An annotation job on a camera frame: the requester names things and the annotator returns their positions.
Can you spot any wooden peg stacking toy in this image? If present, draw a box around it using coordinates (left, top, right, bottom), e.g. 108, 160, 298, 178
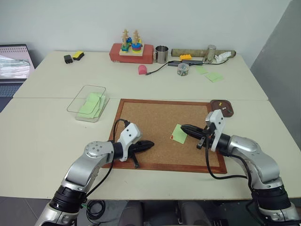
119, 29, 143, 57

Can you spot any brown oval tray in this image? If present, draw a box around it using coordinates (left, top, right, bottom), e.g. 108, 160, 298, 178
209, 99, 234, 118

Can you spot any white crumpled cloth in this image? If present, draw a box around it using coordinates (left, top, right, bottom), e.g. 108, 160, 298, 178
213, 51, 232, 64

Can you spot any yellow and black eraser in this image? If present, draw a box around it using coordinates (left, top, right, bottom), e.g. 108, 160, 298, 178
72, 50, 85, 62

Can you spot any thin black usb cable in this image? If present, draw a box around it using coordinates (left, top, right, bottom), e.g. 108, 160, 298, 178
145, 63, 169, 76

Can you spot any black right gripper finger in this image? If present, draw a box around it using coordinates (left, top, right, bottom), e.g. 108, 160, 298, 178
180, 124, 205, 133
181, 128, 204, 140

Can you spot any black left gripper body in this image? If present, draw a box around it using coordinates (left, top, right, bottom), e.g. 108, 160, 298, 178
127, 140, 143, 170

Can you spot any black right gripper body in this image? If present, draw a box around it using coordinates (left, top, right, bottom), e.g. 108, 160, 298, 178
196, 124, 216, 150

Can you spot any grey usb hub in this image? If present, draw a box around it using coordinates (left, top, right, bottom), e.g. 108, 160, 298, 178
182, 59, 203, 66

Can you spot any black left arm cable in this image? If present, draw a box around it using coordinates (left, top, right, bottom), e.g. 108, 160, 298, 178
81, 119, 131, 222

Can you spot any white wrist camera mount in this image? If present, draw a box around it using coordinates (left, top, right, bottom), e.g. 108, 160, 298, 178
117, 122, 143, 162
205, 109, 227, 152

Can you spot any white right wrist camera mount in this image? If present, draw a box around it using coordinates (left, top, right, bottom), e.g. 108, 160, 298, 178
205, 109, 227, 152

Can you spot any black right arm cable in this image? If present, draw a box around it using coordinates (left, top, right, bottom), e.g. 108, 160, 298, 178
205, 138, 256, 191

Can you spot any long brown cardboard tube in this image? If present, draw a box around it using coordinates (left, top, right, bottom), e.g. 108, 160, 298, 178
171, 48, 237, 58

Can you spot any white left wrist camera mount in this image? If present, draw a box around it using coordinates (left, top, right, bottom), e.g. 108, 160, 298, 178
117, 122, 143, 162

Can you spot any cork board with wooden frame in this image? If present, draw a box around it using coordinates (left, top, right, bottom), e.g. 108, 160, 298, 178
103, 98, 228, 174

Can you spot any silver metal cup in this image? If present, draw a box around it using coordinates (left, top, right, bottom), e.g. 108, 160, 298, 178
203, 44, 217, 64

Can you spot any red rectangular box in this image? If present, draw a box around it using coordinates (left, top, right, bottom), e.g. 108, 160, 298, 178
109, 43, 154, 65

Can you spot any clear plastic box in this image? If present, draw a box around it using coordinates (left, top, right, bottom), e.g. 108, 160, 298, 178
66, 84, 111, 123

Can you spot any open laptop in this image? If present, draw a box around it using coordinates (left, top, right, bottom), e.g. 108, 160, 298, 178
0, 43, 36, 113

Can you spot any stainless steel mug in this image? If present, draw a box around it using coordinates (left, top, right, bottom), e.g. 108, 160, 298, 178
154, 45, 169, 64

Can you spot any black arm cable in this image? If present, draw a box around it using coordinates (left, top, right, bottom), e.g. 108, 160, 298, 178
205, 138, 256, 191
81, 119, 131, 222

